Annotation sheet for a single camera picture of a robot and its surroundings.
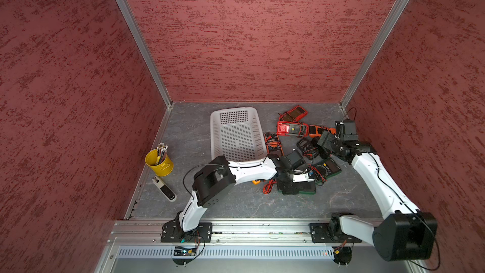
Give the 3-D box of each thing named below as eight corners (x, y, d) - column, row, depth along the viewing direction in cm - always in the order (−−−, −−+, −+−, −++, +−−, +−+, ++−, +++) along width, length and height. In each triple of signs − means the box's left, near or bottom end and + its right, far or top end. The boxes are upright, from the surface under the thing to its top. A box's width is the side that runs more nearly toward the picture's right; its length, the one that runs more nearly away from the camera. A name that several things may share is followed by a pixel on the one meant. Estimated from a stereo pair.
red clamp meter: (276, 137, 106) (278, 130, 100) (276, 128, 110) (278, 120, 105) (305, 140, 105) (309, 132, 99) (304, 130, 109) (307, 122, 104)
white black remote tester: (153, 183, 89) (148, 179, 85) (158, 178, 90) (154, 174, 86) (172, 203, 83) (169, 200, 79) (178, 198, 84) (174, 194, 80)
